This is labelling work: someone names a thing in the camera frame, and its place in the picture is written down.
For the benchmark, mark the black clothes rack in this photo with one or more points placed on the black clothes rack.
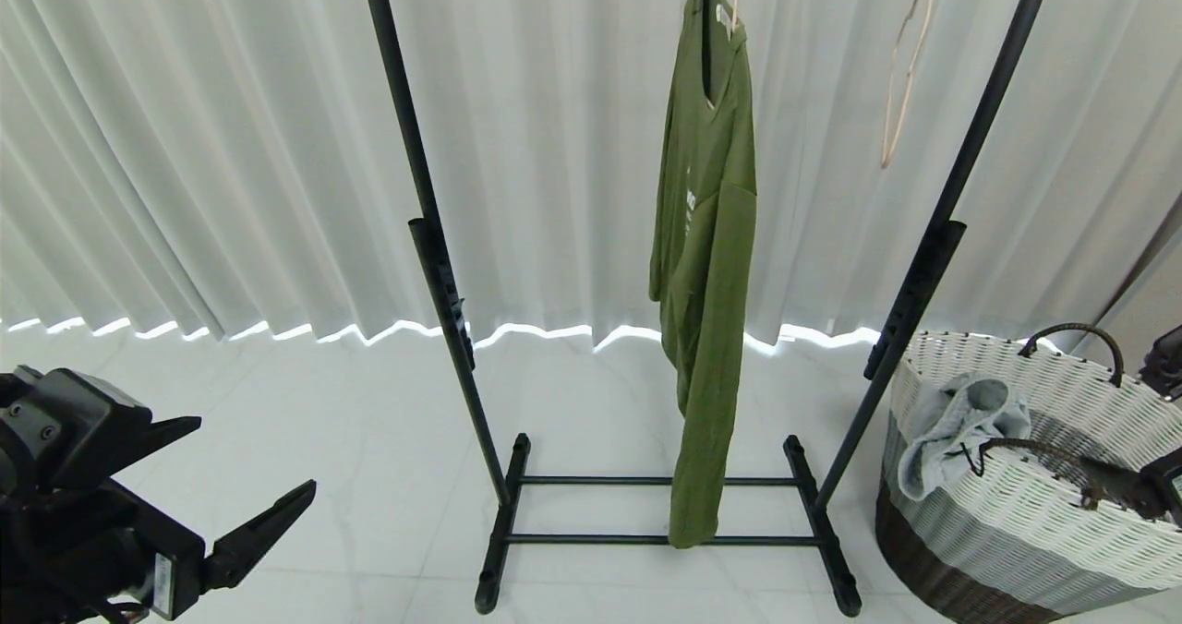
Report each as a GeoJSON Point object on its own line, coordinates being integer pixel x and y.
{"type": "Point", "coordinates": [443, 282]}

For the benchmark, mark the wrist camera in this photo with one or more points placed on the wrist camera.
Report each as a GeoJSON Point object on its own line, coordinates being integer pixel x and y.
{"type": "Point", "coordinates": [1165, 366]}
{"type": "Point", "coordinates": [65, 421]}

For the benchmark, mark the pink clothes hanger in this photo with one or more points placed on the pink clothes hanger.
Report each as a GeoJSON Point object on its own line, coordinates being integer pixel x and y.
{"type": "Point", "coordinates": [734, 1]}
{"type": "Point", "coordinates": [910, 61]}

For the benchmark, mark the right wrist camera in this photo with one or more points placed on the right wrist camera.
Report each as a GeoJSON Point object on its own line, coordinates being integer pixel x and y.
{"type": "Point", "coordinates": [1165, 366]}

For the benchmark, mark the white curtain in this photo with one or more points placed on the white curtain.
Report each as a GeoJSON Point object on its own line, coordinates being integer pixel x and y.
{"type": "Point", "coordinates": [231, 144]}

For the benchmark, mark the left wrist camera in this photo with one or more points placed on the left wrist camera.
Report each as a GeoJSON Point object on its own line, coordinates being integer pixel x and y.
{"type": "Point", "coordinates": [65, 421]}

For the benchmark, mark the green shirt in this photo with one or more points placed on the green shirt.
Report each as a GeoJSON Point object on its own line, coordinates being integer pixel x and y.
{"type": "Point", "coordinates": [706, 282]}

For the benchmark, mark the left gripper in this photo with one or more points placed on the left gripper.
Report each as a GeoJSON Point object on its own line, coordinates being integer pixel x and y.
{"type": "Point", "coordinates": [92, 559]}

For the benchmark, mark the pale grey shorts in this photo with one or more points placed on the pale grey shorts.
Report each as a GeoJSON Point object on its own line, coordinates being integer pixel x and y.
{"type": "Point", "coordinates": [960, 412]}

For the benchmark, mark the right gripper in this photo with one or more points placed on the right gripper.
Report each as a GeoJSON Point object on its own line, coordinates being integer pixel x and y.
{"type": "Point", "coordinates": [1168, 490]}

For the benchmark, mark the white laundry basket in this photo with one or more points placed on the white laundry basket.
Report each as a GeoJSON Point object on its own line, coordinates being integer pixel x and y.
{"type": "Point", "coordinates": [997, 532]}

